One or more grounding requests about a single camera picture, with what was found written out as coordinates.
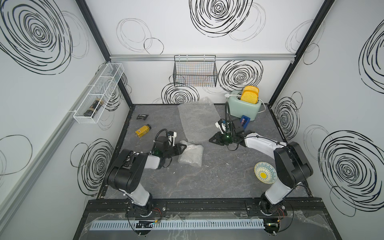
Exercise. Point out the bubble wrap sheet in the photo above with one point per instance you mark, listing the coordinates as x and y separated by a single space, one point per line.
199 120
192 155

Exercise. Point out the mint green toaster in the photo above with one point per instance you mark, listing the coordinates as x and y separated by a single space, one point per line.
239 108

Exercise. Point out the dark bottle in shelf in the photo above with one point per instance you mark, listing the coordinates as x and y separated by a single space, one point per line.
94 107

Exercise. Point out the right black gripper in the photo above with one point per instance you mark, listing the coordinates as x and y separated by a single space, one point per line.
217 139

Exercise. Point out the rear yellow sponge toast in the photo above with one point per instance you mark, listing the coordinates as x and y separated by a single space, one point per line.
251 89

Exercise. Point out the yellow bottle black cap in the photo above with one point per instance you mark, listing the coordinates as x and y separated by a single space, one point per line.
143 130

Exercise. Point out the front yellow sponge toast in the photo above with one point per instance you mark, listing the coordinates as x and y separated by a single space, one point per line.
250 97

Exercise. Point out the white wire wall shelf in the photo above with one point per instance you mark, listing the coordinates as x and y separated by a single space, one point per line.
107 79

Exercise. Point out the blue tape dispenser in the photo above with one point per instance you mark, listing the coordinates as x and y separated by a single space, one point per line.
244 121

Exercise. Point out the black wire wall basket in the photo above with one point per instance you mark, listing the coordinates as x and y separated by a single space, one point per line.
195 71

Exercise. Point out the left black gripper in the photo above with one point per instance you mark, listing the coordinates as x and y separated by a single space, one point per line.
178 150

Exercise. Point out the yellow green patterned bowl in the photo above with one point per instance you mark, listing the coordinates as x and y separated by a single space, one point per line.
265 172

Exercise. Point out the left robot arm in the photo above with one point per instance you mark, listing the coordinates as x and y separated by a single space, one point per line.
126 171

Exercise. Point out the yellow sponge toast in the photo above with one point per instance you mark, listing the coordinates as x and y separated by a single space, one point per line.
251 89
250 97

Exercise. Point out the small black clip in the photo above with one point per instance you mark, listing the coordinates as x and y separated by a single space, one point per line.
142 117

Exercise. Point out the black front mounting rail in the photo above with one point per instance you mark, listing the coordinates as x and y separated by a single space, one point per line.
179 205

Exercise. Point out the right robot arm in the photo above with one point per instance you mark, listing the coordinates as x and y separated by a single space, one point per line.
291 164

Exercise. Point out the white slotted cable duct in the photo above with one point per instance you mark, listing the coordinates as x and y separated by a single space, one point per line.
141 225

